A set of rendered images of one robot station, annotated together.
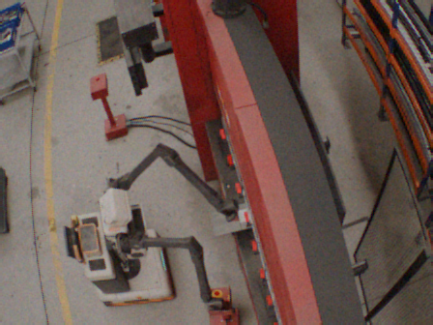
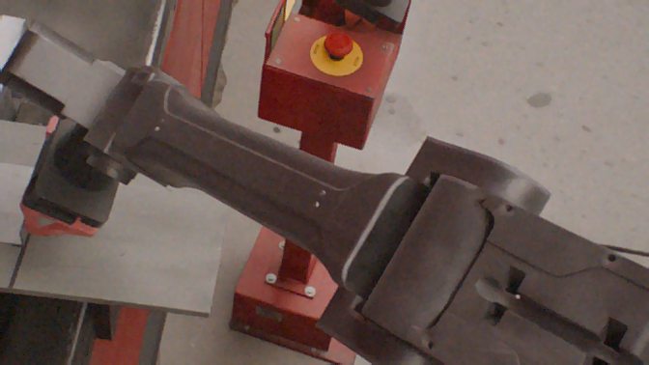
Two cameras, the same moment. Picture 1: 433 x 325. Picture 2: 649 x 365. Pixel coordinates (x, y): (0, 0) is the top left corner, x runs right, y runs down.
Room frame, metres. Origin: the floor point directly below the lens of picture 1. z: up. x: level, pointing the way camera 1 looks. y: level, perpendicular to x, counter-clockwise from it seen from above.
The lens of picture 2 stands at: (2.00, 0.19, 1.87)
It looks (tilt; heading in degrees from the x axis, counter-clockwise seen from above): 54 degrees down; 180
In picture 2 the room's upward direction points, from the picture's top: 11 degrees clockwise
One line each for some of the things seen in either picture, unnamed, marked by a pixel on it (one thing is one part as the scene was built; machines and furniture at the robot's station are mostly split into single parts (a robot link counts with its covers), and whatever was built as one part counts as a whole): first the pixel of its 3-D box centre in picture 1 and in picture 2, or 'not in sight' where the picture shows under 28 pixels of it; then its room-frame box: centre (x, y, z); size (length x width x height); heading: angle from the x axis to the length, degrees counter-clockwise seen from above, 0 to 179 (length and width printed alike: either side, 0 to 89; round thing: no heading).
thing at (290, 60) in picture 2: (218, 301); (336, 44); (0.96, 0.17, 0.75); 0.20 x 0.16 x 0.18; 172
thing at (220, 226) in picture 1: (232, 220); (85, 212); (1.46, -0.02, 1.00); 0.26 x 0.18 x 0.01; 93
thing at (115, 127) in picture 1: (106, 106); not in sight; (3.06, 0.89, 0.41); 0.25 x 0.20 x 0.83; 93
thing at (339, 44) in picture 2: not in sight; (337, 49); (1.01, 0.17, 0.79); 0.04 x 0.04 x 0.04
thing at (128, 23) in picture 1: (141, 43); not in sight; (2.69, 0.36, 1.53); 0.51 x 0.25 x 0.85; 8
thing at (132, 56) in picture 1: (133, 59); not in sight; (2.63, 0.44, 1.42); 0.45 x 0.12 x 0.36; 8
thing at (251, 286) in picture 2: (223, 318); (308, 290); (0.96, 0.20, 0.06); 0.25 x 0.20 x 0.12; 82
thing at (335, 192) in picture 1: (317, 153); not in sight; (1.73, -0.67, 1.12); 1.13 x 0.02 x 0.44; 3
